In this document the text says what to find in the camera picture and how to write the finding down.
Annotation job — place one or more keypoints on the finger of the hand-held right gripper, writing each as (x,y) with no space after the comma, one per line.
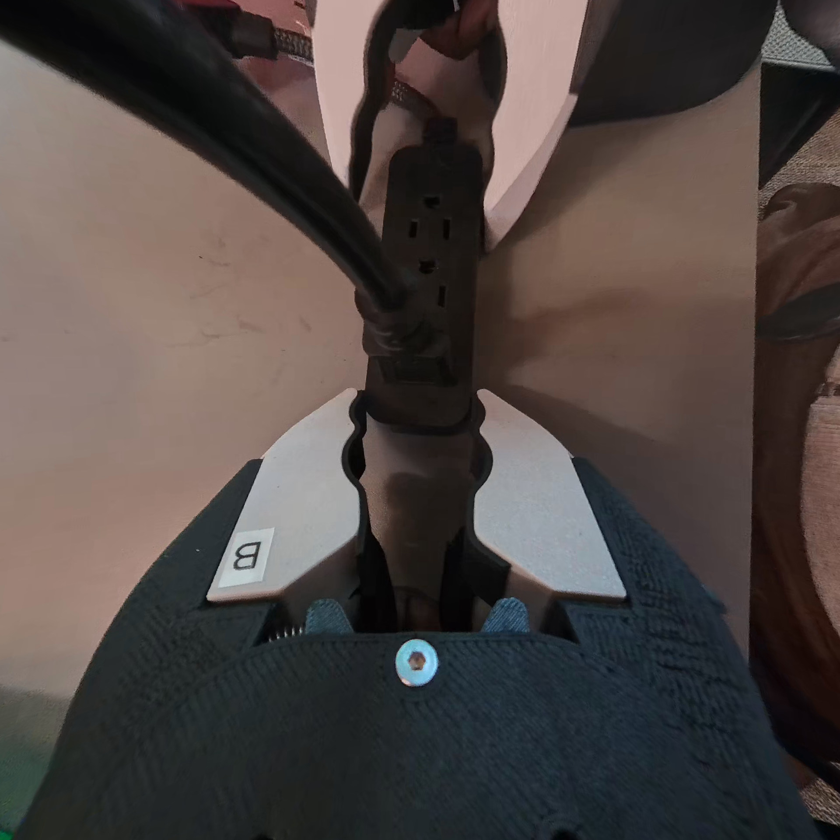
(341,79)
(538,98)

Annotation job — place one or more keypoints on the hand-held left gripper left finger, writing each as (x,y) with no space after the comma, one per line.
(295,518)

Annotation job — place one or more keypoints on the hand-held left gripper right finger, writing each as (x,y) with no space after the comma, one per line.
(544,525)

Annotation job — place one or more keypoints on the black power plug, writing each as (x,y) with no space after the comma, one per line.
(420,400)

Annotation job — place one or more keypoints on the person in grey hoodie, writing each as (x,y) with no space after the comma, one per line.
(828,459)

